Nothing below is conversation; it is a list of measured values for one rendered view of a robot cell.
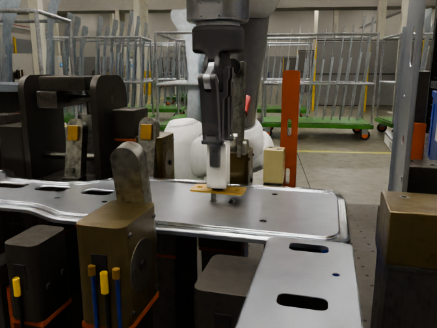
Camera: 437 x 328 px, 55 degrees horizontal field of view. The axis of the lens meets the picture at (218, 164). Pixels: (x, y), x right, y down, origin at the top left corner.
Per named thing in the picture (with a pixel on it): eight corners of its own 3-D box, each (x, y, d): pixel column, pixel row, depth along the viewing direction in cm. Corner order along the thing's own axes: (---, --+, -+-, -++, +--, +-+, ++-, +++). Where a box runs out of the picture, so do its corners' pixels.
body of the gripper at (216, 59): (201, 28, 66) (201, 89, 68) (183, 23, 58) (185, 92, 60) (249, 27, 64) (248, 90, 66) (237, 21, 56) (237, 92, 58)
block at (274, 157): (259, 335, 82) (263, 149, 74) (261, 325, 85) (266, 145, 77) (277, 338, 81) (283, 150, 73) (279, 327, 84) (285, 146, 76)
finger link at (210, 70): (225, 53, 61) (215, 48, 55) (224, 90, 61) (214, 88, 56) (209, 54, 61) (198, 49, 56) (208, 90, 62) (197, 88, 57)
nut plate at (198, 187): (188, 191, 65) (188, 183, 65) (196, 185, 69) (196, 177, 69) (242, 196, 63) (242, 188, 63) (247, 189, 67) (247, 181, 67)
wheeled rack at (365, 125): (259, 138, 745) (262, 33, 706) (263, 130, 841) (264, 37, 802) (372, 141, 716) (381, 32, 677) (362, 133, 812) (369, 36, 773)
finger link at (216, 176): (226, 142, 63) (225, 143, 63) (226, 188, 65) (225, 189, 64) (207, 142, 64) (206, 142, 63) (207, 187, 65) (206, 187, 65)
